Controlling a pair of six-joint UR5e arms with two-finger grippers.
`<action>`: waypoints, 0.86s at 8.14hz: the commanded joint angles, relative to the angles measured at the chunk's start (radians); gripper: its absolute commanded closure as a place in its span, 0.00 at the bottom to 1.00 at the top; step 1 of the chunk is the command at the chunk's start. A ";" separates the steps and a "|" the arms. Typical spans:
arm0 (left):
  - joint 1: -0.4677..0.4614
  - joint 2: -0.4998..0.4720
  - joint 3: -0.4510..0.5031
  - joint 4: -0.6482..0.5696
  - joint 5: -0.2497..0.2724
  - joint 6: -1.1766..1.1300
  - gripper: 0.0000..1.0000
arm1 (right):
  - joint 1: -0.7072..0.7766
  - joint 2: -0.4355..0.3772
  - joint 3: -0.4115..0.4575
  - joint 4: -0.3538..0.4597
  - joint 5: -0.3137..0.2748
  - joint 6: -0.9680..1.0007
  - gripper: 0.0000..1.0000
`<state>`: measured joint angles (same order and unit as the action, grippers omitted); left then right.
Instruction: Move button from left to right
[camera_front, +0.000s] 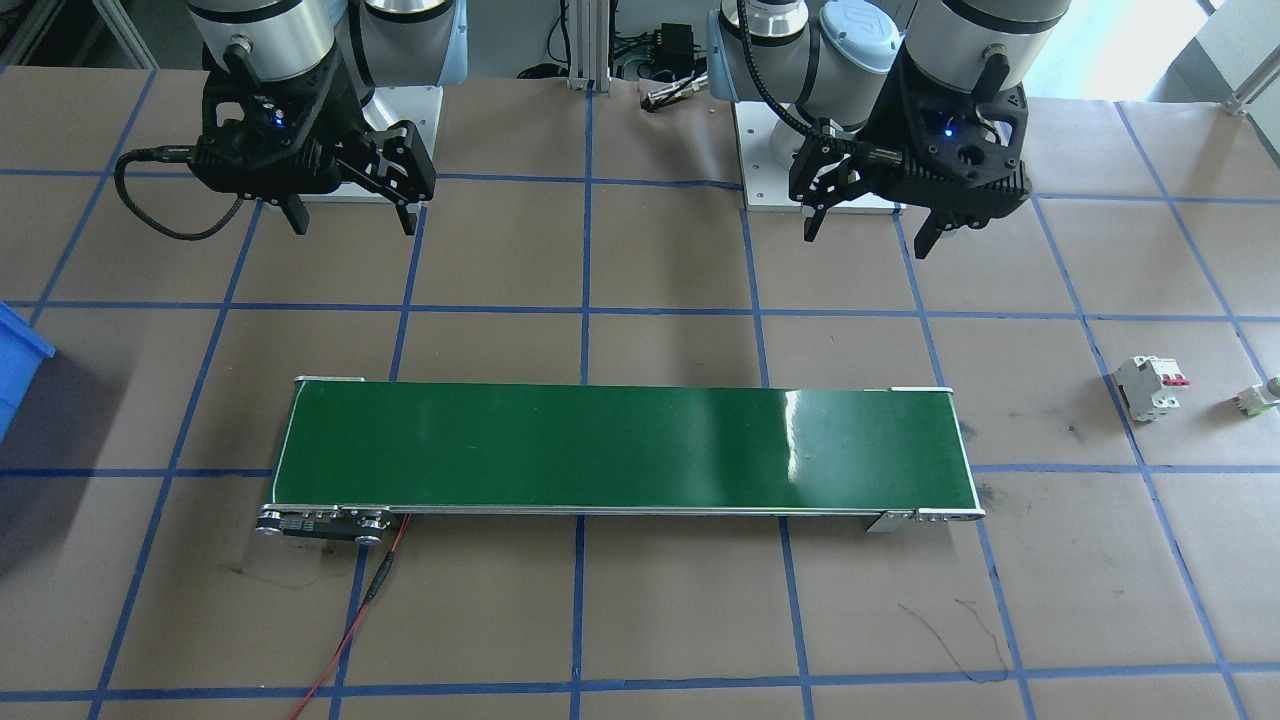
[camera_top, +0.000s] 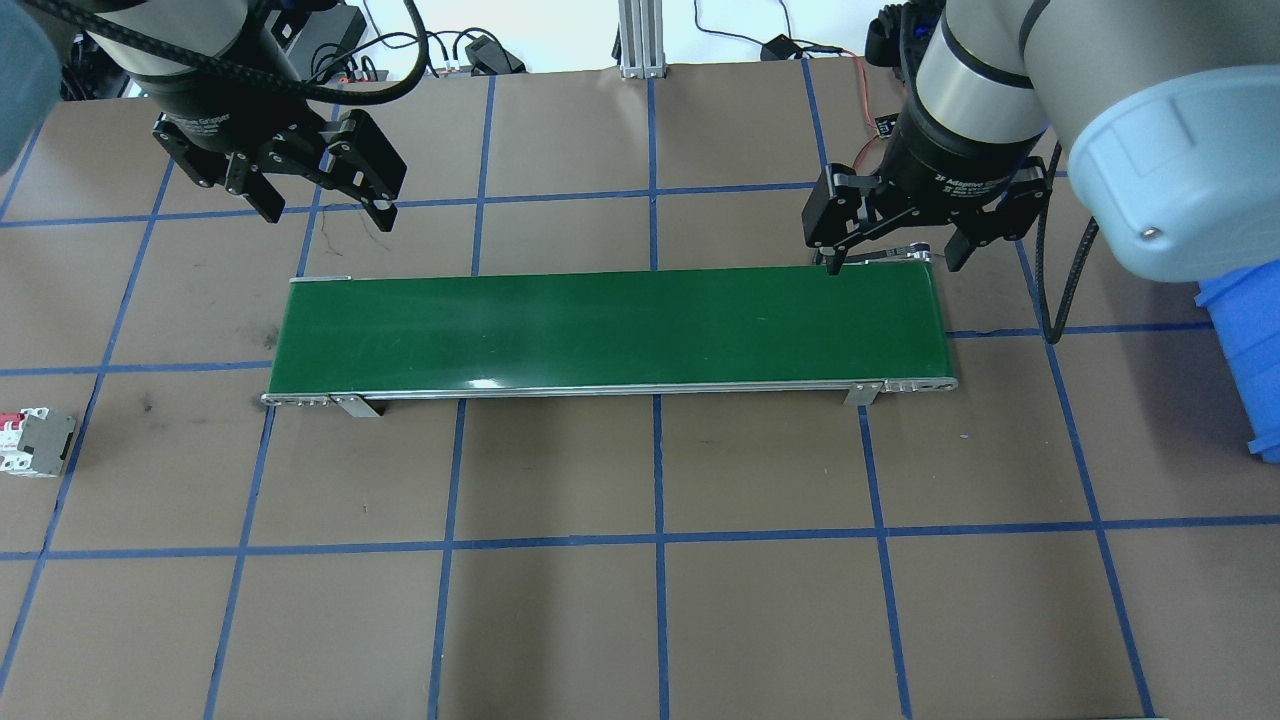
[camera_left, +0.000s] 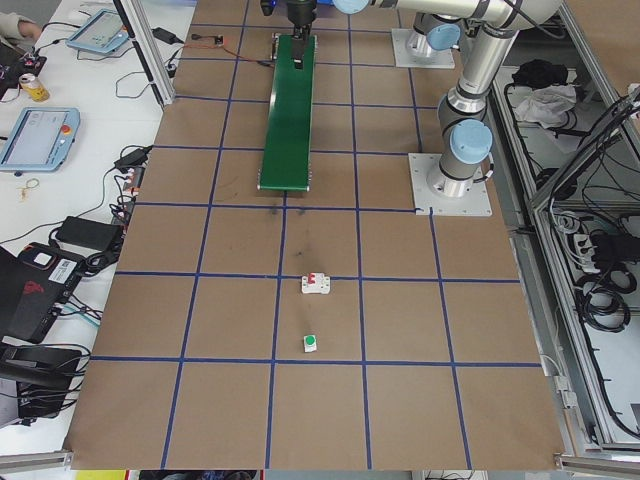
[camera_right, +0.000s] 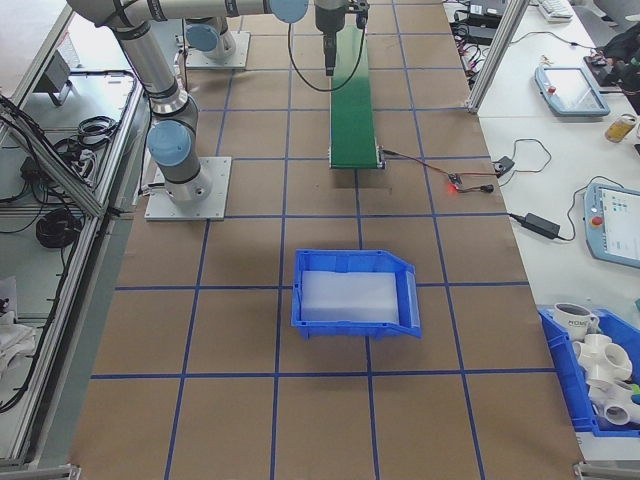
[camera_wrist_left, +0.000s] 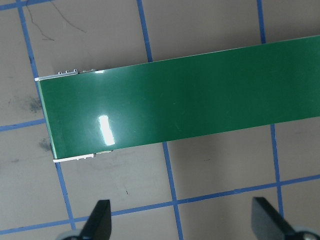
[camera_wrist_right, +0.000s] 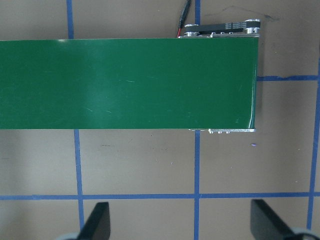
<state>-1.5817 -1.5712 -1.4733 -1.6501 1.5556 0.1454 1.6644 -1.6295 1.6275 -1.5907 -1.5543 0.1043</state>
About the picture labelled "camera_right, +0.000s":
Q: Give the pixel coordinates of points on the grey metal box device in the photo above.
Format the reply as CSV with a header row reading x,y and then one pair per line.
x,y
52,75

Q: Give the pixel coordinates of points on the blue storage bin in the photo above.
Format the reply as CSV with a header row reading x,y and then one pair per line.
x,y
562,370

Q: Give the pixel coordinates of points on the blue open-front bin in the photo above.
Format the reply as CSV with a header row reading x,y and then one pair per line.
x,y
350,330

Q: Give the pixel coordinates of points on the black barrel connector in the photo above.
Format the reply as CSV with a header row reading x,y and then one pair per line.
x,y
482,188

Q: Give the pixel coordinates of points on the green conveyor belt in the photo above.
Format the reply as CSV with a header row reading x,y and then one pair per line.
x,y
352,125

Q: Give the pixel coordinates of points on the V-shaped metal bar frame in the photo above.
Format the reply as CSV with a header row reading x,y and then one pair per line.
x,y
95,205

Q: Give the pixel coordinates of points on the aluminium extrusion post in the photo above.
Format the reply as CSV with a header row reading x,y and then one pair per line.
x,y
492,55

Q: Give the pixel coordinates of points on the black power adapter brick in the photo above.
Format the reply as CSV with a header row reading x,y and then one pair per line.
x,y
542,225

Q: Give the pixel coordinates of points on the small black controller box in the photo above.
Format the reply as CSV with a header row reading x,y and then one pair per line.
x,y
503,165

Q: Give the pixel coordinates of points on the white PVC pipe fitting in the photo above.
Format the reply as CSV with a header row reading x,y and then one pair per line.
x,y
602,357
615,405

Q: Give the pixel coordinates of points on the white square base plate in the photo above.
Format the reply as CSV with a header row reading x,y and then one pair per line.
x,y
217,200
242,50

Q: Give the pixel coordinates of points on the small green object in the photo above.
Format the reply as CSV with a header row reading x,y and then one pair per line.
x,y
635,395

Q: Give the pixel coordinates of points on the white printed mug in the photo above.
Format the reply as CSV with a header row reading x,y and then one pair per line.
x,y
572,320

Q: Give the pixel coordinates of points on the small circuit board red LED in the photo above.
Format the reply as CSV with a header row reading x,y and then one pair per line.
x,y
453,181

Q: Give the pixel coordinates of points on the white keyboard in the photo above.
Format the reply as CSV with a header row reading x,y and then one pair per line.
x,y
555,11

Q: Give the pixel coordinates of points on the yellow drink cup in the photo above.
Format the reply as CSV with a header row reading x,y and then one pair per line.
x,y
621,129

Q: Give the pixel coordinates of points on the large black power brick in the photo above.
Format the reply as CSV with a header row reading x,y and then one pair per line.
x,y
480,33

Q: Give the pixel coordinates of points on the grey blue teach pendant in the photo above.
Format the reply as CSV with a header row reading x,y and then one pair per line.
x,y
612,222
570,90

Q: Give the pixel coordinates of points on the black electronic device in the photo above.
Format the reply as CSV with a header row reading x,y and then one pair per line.
x,y
487,7

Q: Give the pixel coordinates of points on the white crumpled cloth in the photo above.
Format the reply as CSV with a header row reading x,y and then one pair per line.
x,y
12,330

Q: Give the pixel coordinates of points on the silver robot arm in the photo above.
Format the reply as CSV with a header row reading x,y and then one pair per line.
x,y
202,37
160,85

